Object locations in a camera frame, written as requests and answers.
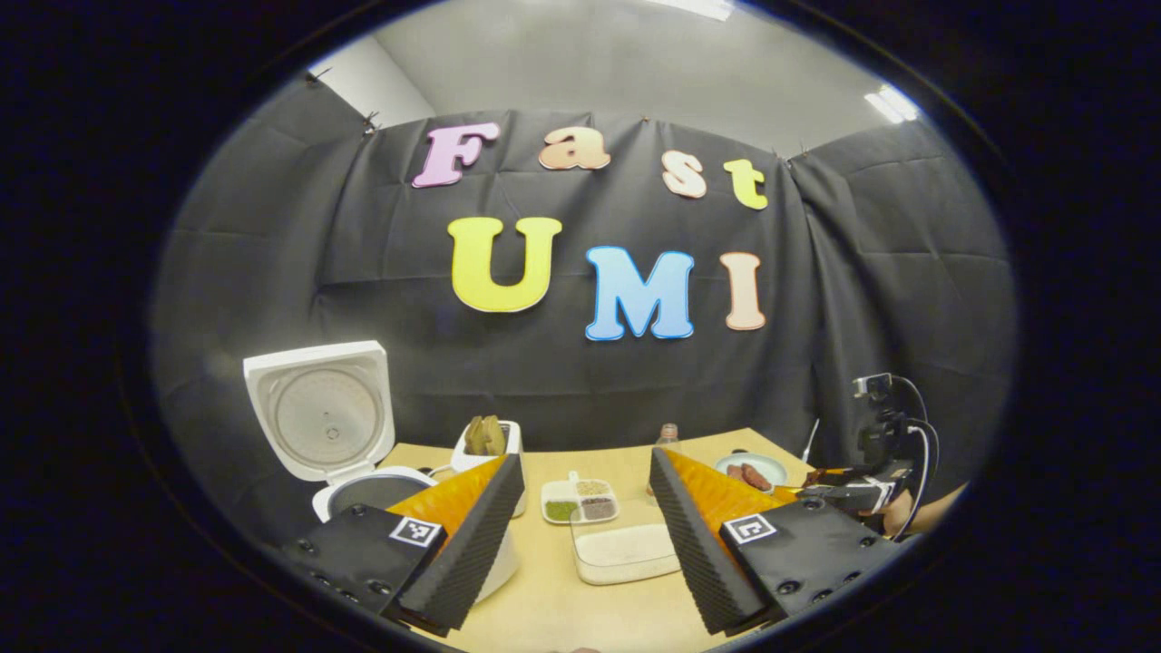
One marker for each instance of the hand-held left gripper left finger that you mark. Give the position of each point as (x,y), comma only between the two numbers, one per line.
(476,553)

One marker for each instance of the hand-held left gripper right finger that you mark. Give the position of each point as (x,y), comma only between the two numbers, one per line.
(694,544)

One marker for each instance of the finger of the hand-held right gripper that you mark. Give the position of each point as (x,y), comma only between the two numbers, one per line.
(853,497)

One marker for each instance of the clear box of rice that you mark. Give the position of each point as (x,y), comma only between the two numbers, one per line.
(626,553)

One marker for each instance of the white rice cooker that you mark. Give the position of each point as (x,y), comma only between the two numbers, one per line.
(322,417)

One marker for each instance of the red sausage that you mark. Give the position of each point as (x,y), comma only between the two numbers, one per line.
(756,478)
(734,472)

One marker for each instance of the pale green plate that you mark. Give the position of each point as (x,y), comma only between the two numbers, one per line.
(771,467)

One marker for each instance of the clear plastic bottle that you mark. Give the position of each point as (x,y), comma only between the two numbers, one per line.
(668,437)

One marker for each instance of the brown toast slice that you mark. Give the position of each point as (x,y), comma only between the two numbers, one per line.
(474,437)
(495,435)

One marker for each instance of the white divided grain dish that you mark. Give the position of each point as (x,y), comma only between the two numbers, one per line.
(580,501)

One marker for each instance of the white toaster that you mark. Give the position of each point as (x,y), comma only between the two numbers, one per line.
(512,435)

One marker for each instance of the black backdrop cloth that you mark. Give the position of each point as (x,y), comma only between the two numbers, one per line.
(299,272)

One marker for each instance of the small ceiling light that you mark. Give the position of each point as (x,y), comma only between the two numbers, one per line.
(892,102)

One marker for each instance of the long ceiling light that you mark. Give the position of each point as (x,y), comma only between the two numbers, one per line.
(698,5)

